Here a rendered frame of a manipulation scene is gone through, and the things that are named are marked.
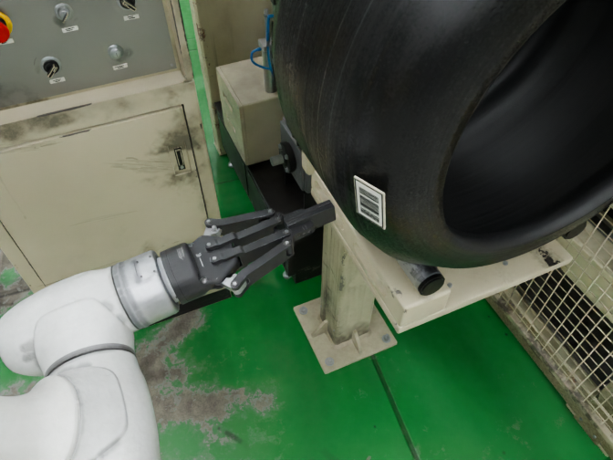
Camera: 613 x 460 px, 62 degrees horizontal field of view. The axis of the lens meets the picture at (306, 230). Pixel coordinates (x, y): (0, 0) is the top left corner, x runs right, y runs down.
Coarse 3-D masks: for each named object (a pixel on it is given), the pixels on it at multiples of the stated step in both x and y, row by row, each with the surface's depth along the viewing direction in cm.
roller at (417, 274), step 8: (400, 264) 80; (408, 264) 78; (408, 272) 78; (416, 272) 77; (424, 272) 76; (432, 272) 76; (440, 272) 77; (416, 280) 77; (424, 280) 76; (432, 280) 76; (440, 280) 76; (416, 288) 78; (424, 288) 76; (432, 288) 77
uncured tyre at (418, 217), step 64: (320, 0) 50; (384, 0) 43; (448, 0) 40; (512, 0) 40; (576, 0) 83; (320, 64) 52; (384, 64) 44; (448, 64) 42; (512, 64) 89; (576, 64) 87; (320, 128) 55; (384, 128) 48; (448, 128) 47; (512, 128) 93; (576, 128) 86; (384, 192) 53; (448, 192) 89; (512, 192) 87; (576, 192) 82; (448, 256) 67; (512, 256) 76
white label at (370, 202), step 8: (360, 184) 53; (368, 184) 52; (360, 192) 54; (368, 192) 53; (376, 192) 51; (360, 200) 55; (368, 200) 54; (376, 200) 52; (384, 200) 52; (360, 208) 56; (368, 208) 55; (376, 208) 54; (384, 208) 53; (368, 216) 56; (376, 216) 55; (384, 216) 54; (376, 224) 56; (384, 224) 55
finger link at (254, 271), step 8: (288, 240) 66; (280, 248) 66; (288, 248) 66; (264, 256) 65; (272, 256) 65; (280, 256) 66; (288, 256) 67; (256, 264) 65; (264, 264) 65; (272, 264) 66; (280, 264) 67; (240, 272) 64; (248, 272) 64; (256, 272) 65; (264, 272) 66; (240, 280) 63; (248, 280) 65; (256, 280) 66; (232, 288) 63; (240, 296) 64
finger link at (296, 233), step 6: (306, 222) 68; (294, 228) 68; (300, 228) 68; (306, 228) 68; (312, 228) 68; (294, 234) 67; (300, 234) 68; (306, 234) 68; (294, 240) 68; (288, 252) 67
